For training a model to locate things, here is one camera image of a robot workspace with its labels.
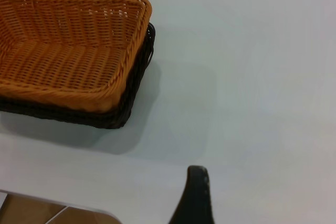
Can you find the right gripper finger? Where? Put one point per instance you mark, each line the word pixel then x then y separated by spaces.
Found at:
pixel 195 203

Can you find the black woven wicker basket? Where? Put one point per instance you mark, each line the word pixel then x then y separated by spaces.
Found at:
pixel 118 119

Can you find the orange woven wicker basket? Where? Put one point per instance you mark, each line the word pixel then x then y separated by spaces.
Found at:
pixel 65 58

